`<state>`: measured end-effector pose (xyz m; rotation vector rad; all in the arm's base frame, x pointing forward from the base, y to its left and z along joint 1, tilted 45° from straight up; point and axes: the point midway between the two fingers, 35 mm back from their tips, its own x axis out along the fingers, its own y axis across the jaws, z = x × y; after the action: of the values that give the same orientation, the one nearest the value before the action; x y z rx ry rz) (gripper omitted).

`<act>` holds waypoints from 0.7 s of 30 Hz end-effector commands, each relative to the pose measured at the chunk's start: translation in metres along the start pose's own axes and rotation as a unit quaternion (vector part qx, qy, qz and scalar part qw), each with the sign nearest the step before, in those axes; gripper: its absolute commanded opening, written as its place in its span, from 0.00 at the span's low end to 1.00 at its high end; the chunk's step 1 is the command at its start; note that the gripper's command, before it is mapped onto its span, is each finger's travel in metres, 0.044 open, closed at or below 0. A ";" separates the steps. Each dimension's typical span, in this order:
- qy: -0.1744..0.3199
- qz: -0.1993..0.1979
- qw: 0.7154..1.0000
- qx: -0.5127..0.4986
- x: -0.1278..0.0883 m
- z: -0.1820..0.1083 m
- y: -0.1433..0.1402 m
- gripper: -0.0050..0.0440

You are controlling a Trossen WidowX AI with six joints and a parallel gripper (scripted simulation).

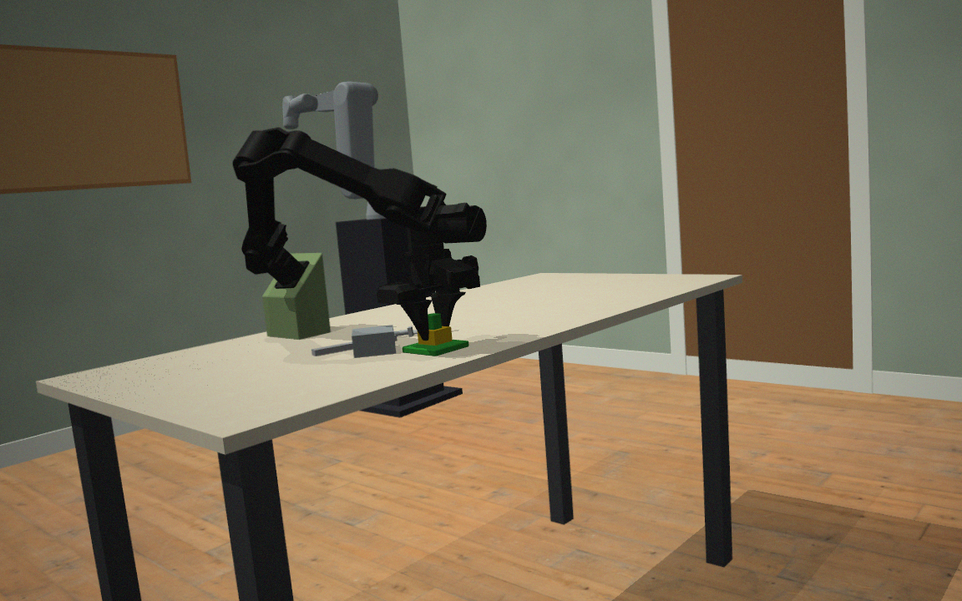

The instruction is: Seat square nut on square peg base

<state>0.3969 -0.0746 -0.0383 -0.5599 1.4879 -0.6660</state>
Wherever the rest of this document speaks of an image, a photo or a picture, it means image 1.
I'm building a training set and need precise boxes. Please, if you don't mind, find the yellow square nut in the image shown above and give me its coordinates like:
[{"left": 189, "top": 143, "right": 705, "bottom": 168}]
[{"left": 418, "top": 326, "right": 453, "bottom": 346}]

